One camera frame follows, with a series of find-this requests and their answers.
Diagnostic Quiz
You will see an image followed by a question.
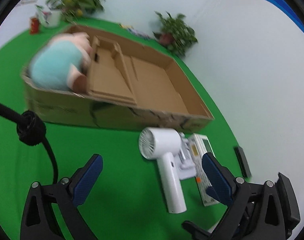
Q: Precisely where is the white folding phone stand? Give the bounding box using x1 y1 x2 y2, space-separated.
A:
174 132 196 180

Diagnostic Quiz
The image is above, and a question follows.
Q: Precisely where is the white green medicine box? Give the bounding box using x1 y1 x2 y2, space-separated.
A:
187 133 220 207

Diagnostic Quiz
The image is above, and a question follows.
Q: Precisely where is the white hair dryer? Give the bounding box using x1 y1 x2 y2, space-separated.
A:
138 127 187 214

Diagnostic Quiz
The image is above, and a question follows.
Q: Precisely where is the plush pig toy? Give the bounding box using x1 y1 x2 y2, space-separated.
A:
29 32 92 94

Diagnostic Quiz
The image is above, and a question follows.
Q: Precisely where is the black smartphone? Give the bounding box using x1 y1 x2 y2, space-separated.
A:
234 146 252 178

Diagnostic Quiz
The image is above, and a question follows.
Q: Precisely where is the green table cloth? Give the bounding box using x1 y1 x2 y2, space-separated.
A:
0 17 250 240

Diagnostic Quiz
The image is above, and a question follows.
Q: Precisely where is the large open cardboard tray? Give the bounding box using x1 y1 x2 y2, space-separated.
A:
21 24 215 133

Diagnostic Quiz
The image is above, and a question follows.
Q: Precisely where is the right potted green plant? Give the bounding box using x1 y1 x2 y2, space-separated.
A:
153 12 198 57

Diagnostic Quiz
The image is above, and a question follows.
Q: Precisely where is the potted green plant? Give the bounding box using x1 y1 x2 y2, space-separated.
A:
45 0 104 22
153 12 198 57

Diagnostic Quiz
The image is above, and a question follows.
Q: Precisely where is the patterned packet at back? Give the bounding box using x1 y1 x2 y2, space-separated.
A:
127 28 151 40

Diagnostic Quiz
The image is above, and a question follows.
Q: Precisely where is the red cup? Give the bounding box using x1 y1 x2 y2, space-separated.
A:
29 17 40 35

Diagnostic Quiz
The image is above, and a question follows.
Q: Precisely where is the yellow packet at back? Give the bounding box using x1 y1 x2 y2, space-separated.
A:
119 24 133 29

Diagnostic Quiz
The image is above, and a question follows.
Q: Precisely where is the white enamel mug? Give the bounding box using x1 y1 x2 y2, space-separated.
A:
44 10 61 28

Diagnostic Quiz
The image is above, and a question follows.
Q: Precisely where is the left potted green plant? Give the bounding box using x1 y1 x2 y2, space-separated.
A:
45 0 104 22

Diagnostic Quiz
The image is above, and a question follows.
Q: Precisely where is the black cable with velcro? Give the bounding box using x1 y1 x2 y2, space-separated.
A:
0 100 59 184

